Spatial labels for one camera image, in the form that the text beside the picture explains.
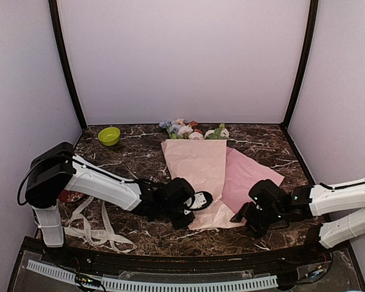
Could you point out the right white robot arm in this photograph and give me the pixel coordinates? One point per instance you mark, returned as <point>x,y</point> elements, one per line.
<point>334,198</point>

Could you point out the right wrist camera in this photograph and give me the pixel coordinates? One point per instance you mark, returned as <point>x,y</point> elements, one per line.
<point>269,196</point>

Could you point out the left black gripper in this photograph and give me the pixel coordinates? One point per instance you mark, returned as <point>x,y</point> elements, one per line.
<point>179,225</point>

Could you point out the grey slotted cable duct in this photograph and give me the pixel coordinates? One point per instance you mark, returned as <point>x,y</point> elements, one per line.
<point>153,282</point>

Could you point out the black frame post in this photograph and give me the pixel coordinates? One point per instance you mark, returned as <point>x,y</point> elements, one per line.
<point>305,52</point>
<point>59,39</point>

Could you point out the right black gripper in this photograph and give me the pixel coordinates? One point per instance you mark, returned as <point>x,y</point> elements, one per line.
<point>247,208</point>

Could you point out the blue flower stem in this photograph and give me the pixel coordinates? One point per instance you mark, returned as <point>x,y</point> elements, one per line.
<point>171,127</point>

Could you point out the red embroidered pouch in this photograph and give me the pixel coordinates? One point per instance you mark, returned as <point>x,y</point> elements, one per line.
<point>70,196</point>

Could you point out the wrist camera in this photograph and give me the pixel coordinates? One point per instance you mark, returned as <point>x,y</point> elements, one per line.
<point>180,194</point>
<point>269,196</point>

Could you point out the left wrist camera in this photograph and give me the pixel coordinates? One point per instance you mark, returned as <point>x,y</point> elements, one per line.
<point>180,194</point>

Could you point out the green plastic bowl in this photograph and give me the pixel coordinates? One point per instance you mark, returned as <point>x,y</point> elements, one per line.
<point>109,136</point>

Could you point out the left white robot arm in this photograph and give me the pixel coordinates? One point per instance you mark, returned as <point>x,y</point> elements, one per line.
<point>61,169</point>

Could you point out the pink wrapping paper sheet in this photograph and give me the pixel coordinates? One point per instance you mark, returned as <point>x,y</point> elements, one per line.
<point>227,174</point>

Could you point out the right black frame post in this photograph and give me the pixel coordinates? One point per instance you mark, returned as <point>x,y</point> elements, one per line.
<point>305,52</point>

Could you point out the left black frame post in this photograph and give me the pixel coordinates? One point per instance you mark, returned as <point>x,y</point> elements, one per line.
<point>59,39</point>

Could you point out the white rose stem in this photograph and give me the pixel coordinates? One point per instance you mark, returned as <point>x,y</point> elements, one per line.
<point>187,132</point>
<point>221,132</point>

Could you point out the peach and orange flower stem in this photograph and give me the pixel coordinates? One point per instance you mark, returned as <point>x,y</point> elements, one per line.
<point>181,123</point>

